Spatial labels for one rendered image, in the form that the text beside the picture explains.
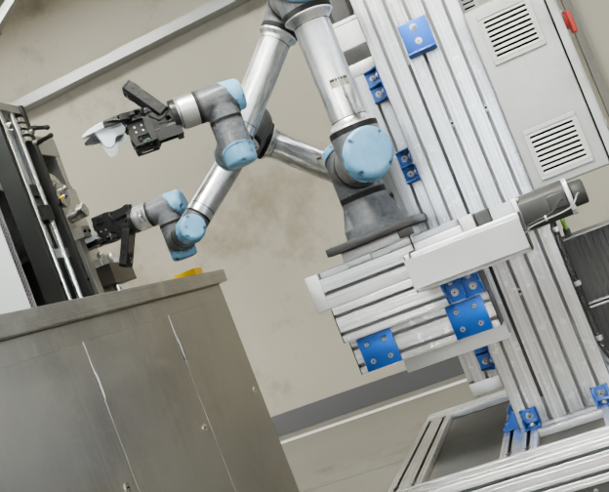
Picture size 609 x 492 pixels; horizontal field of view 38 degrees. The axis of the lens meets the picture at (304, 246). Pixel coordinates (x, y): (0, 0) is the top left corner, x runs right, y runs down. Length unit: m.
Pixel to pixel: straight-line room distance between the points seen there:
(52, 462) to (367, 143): 0.93
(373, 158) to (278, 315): 3.14
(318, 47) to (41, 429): 1.02
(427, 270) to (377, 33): 0.69
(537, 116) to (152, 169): 3.40
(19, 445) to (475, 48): 1.41
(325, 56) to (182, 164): 3.23
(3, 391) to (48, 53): 4.25
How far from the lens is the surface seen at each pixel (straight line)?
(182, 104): 1.96
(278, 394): 5.12
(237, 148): 1.95
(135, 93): 2.00
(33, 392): 1.61
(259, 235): 5.02
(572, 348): 2.26
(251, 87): 2.12
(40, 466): 1.56
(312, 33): 2.03
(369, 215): 2.07
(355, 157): 1.94
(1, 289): 2.28
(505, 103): 2.19
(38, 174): 2.30
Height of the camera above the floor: 0.76
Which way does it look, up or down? 2 degrees up
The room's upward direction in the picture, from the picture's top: 21 degrees counter-clockwise
